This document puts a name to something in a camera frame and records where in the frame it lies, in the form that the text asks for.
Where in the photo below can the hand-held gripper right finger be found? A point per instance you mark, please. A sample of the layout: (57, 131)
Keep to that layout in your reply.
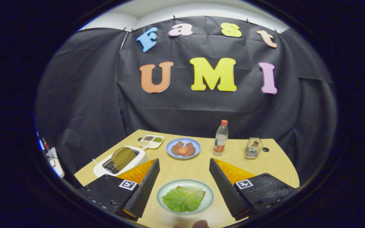
(227, 193)

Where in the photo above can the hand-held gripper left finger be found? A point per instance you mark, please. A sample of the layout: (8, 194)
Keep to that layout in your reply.
(143, 193)

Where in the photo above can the brown bread slice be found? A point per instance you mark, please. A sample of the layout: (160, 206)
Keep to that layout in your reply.
(124, 158)

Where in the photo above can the green lettuce leaf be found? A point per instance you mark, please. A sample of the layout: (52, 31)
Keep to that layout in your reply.
(182, 199)

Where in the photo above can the white toaster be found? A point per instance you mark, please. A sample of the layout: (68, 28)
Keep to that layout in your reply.
(142, 157)

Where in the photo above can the light green round plate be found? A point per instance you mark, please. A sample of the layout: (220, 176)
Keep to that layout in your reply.
(185, 182)

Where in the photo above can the white seasoning tray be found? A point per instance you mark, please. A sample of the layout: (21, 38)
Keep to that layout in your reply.
(144, 143)

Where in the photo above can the clear water bottle red cap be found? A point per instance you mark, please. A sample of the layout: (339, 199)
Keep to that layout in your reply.
(220, 141)

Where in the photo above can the brown meat patty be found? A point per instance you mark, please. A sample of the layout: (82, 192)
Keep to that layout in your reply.
(191, 149)
(176, 148)

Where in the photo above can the red tomato slice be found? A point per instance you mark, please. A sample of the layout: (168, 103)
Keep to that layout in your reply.
(182, 150)

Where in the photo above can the blue round plate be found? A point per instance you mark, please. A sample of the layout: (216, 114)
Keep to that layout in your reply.
(185, 140)

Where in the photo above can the black backdrop cloth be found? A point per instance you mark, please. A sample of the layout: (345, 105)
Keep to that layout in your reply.
(201, 110)

